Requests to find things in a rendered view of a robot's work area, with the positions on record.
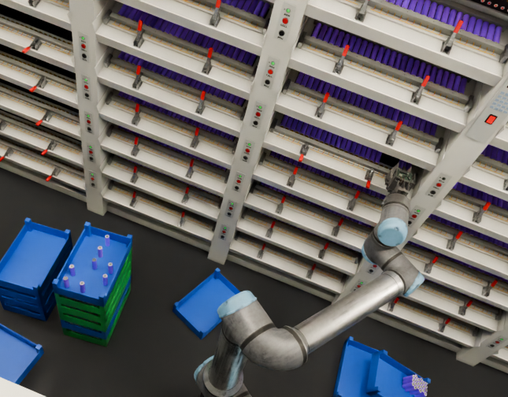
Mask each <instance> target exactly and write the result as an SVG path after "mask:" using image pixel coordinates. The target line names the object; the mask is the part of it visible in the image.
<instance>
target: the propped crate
mask: <svg viewBox="0 0 508 397"><path fill-rule="evenodd" d="M415 374H416V373H415V372H413V371H412V370H410V369H408V368H406V367H405V366H404V365H402V364H401V363H399V362H397V361H396V360H394V359H393V358H391V357H389V356H388V355H387V352H386V351H385V350H382V351H377V352H375V353H373V354H372V359H371V364H370V369H369V379H368V383H367V388H366V394H368V395H370V396H372V397H414V395H411V394H410V392H409V391H405V388H403V387H402V385H403V383H402V382H403V377H408V376H411V375H415ZM417 376H418V378H422V379H423V381H425V382H427V383H428V384H430V383H431V380H430V379H429V378H425V379H424V378H423V377H421V376H419V375H418V374H417Z"/></svg>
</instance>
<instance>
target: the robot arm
mask: <svg viewBox="0 0 508 397"><path fill-rule="evenodd" d="M411 169H412V167H410V168H409V169H408V170H406V168H405V166H403V167H402V169H399V162H398V163H397V165H395V166H394V167H393V168H392V169H391V171H390V172H389V173H388V174H387V175H386V177H385V185H387V187H386V189H387V192H390V194H388V195H387V196H386V197H385V198H384V200H383V201H382V203H381V205H380V206H382V210H381V215H380V220H379V222H378V223H377V225H376V226H375V228H374V229H373V230H372V232H371V233H370V234H369V236H368V238H366V239H365V241H364V243H363V245H362V255H363V257H364V259H365V260H366V261H367V262H369V263H371V264H373V265H378V266H379V267H380V268H381V269H382V270H383V271H384V273H383V274H381V275H380V276H378V277H377V278H375V279H373V280H371V281H370V282H368V283H367V284H365V285H363V286H361V287H360V288H358V289H356V290H355V291H352V292H351V293H350V294H348V295H346V296H344V297H343V298H341V299H340V300H338V301H336V302H334V303H333V304H332V305H330V306H328V307H326V308H324V309H323V310H321V311H319V312H318V313H316V314H314V315H313V316H311V317H309V318H307V319H306V320H304V321H303V322H301V323H299V324H298V325H296V326H295V327H293V328H292V327H289V326H284V327H282V328H277V327H276V326H275V325H274V324H273V322H272V321H271V319H270V318H269V316H268V314H267V313H266V312H265V311H264V309H263V308H262V306H261V305H260V303H259V302H258V300H257V298H256V297H254V295H253V294H252V293H251V292H250V291H242V292H240V293H238V294H236V295H234V296H232V297H231V298H230V299H228V300H226V301H225V302H224V303H222V304H221V305H220V306H219V308H218V309H217V313H218V315H219V318H221V320H222V321H223V322H222V329H221V334H220V337H219V340H218V343H217V348H216V350H215V354H214V356H212V357H210V358H208V359H206V360H205V361H204V362H203V363H202V364H201V365H200V366H199V367H198V368H197V369H196V370H195V374H194V378H195V381H196V384H197V385H198V387H199V388H200V390H201V392H202V393H203V395H204V397H252V396H251V395H250V393H249V392H248V390H247V388H246V387H245V385H244V383H243V368H244V366H245V364H246V362H247V359H249V360H250V361H251V362H253V363H254V364H256V365H259V366H261V367H263V368H266V369H271V370H276V371H288V370H293V369H297V368H298V367H300V366H301V365H303V364H305V363H306V362H307V359H308V354H310V353H311V352H313V351H315V350H316V349H317V348H318V347H320V346H322V345H324V344H325V343H327V342H328V341H329V340H331V339H333V338H334V337H336V336H338V335H339V334H340V333H342V332H344V331H345V330H347V329H348V328H350V327H351V326H353V325H355V324H356V323H358V322H359V321H360V320H362V319H363V318H365V317H367V316H369V315H370V314H371V313H373V312H374V311H376V310H378V309H379V308H381V307H382V306H384V305H385V304H387V303H388V302H390V301H391V300H393V299H395V298H396V297H398V296H400V295H404V296H406V297H407V296H409V295H410V294H411V293H413V292H414V291H415V290H416V289H417V288H418V287H419V286H420V285H421V284H422V283H423V282H424V280H425V278H424V277H423V275H422V274H421V273H420V271H419V270H418V269H417V268H416V267H415V266H414V265H413V264H412V263H411V262H410V260H409V259H408V258H407V257H406V256H405V255H404V254H403V253H402V252H401V250H400V249H399V248H397V246H398V245H400V244H401V243H403V242H404V241H405V239H406V236H407V232H408V228H407V227H408V220H409V213H410V200H409V199H408V198H407V195H408V194H409V191H410V189H411V188H412V187H413V185H414V183H415V176H416V174H414V176H413V174H412V173H410V171H411ZM412 176H413V178H412Z"/></svg>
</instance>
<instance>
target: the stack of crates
mask: <svg viewBox="0 0 508 397"><path fill-rule="evenodd" d="M24 222H25V225H24V227H23V228H22V229H21V230H20V232H19V234H18V235H17V237H16V239H15V240H14V241H13V243H12V244H11V246H10V247H9V249H8V250H7V251H6V253H5V255H4V256H3V258H2V260H1V261H0V302H1V304H2V307H3V309H4V310H8V311H12V312H14V313H17V314H22V315H25V316H28V317H33V318H36V319H39V320H42V321H47V319H48V317H49V316H50V314H51V312H52V310H53V308H54V306H55V305H56V299H55V295H54V289H53V285H52V282H53V280H54V279H57V276H58V274H59V273H60V271H61V269H62V267H63V266H64V264H65V262H66V260H67V259H68V257H69V255H70V253H71V252H72V249H73V248H72V237H71V232H70V230H68V229H66V230H65V231H64V232H63V231H61V230H57V229H55V228H50V227H47V226H44V225H41V224H36V223H34V222H32V220H31V218H26V219H25V221H24Z"/></svg>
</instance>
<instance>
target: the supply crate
mask: <svg viewBox="0 0 508 397"><path fill-rule="evenodd" d="M105 235H109V246H108V247H107V246H106V242H105ZM99 246H101V247H102V254H103V256H102V258H99V257H98V247H99ZM131 248H132V235H129V234H128V236H127V237H126V236H121V235H118V234H116V233H112V232H107V231H105V230H102V229H99V228H95V227H91V223H90V222H86V223H85V225H84V230H83V231H82V233H81V235H80V237H79V239H78V240H77V242H76V245H75V246H74V248H73V249H72V252H71V253H70V255H69V257H68V259H67V260H66V262H65V264H64V266H63V267H62V269H61V271H60V273H59V274H58V276H57V279H54V280H53V282H52V285H53V289H54V293H56V294H59V295H64V296H67V297H70V298H73V299H78V300H80V301H84V302H89V303H91V304H95V305H97V306H102V307H105V304H106V302H107V300H108V298H109V295H110V293H111V291H112V290H113V286H114V284H115V283H116V281H117V278H118V276H119V274H120V272H121V269H122V267H123V265H124V263H125V261H126V258H127V256H128V254H129V252H130V250H131ZM92 258H96V259H97V267H98V268H97V269H93V268H92ZM110 262H112V263H113V273H112V274H109V273H108V263H110ZM70 265H74V267H75V273H76V275H75V276H71V275H70V269H69V266H70ZM103 274H107V276H108V284H107V285H106V286H105V285H103V279H102V276H103ZM64 276H67V277H68V278H69V288H65V285H64V281H63V277H64ZM81 281H83V282H84V283H85V290H86V291H85V292H84V293H81V292H80V282H81Z"/></svg>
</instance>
